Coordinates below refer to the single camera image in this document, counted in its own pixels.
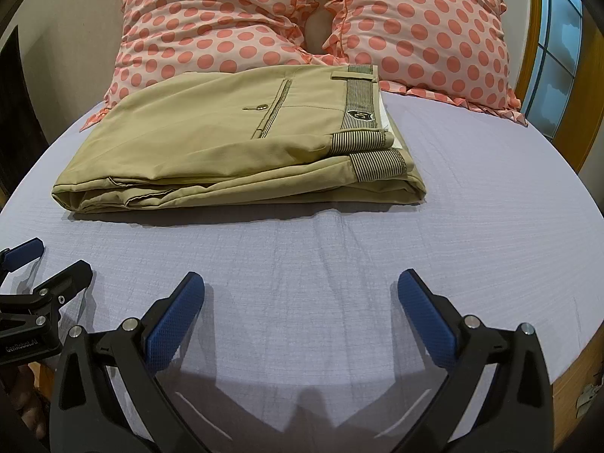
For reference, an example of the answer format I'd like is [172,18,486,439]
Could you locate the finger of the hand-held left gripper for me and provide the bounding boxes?
[26,259,94,337]
[0,240,46,288]

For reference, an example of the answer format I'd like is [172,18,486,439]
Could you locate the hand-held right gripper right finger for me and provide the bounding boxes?
[398,269,555,453]

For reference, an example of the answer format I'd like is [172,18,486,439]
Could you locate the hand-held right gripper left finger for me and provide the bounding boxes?
[48,271,213,453]

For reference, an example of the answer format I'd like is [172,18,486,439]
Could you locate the khaki pants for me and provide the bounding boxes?
[51,63,428,215]

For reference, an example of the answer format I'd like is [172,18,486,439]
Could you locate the person's left hand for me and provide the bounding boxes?
[8,370,50,441]

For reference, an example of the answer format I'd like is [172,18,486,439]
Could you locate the dark panel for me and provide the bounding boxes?
[0,23,50,201]

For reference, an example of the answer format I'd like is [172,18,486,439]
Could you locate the bed with lavender sheet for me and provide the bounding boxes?
[0,89,601,437]

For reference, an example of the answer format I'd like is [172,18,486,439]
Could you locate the pink polka dot pillow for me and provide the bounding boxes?
[79,0,327,134]
[307,0,530,128]

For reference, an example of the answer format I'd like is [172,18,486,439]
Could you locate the wooden framed window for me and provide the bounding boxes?
[513,0,588,145]

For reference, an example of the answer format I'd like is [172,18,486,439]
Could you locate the wooden bed frame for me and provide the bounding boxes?
[551,318,604,423]

